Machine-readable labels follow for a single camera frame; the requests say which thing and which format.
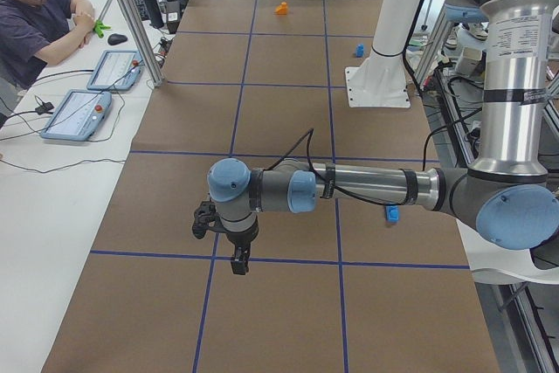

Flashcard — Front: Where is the long blue studded block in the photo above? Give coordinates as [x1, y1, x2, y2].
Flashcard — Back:
[384, 205, 400, 224]

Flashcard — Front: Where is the black computer mouse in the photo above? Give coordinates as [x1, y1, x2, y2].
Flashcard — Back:
[107, 33, 128, 46]

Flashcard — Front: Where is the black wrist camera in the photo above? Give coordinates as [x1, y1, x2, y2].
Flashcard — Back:
[191, 201, 220, 239]

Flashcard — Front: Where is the far teach pendant tablet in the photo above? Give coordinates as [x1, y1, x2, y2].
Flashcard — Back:
[86, 50, 142, 91]

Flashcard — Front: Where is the black water bottle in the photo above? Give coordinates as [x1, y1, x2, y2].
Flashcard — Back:
[143, 0, 164, 29]

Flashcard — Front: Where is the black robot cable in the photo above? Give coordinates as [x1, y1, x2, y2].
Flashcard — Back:
[266, 127, 429, 207]

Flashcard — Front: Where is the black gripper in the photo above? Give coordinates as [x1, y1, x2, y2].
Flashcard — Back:
[226, 227, 259, 275]

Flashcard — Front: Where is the aluminium frame post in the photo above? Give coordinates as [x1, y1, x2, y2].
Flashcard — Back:
[117, 0, 163, 87]

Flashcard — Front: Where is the small blue block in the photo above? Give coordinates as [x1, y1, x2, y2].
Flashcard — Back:
[355, 44, 364, 58]

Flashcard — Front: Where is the teach pendant tablet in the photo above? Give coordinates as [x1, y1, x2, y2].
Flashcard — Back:
[39, 89, 113, 142]
[86, 50, 142, 91]

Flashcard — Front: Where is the orange trapezoid block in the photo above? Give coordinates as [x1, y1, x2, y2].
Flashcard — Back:
[274, 2, 289, 16]

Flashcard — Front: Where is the seated person in navy shirt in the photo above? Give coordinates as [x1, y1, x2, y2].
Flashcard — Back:
[0, 0, 96, 90]

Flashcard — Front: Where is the near teach pendant tablet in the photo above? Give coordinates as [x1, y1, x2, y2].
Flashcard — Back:
[39, 89, 113, 142]

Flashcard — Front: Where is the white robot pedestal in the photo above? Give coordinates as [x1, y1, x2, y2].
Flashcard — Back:
[345, 0, 422, 108]

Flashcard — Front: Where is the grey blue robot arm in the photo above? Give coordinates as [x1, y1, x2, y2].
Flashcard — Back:
[192, 0, 558, 275]

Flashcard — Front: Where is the green toy on desk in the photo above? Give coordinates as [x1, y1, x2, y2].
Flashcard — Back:
[93, 20, 112, 38]

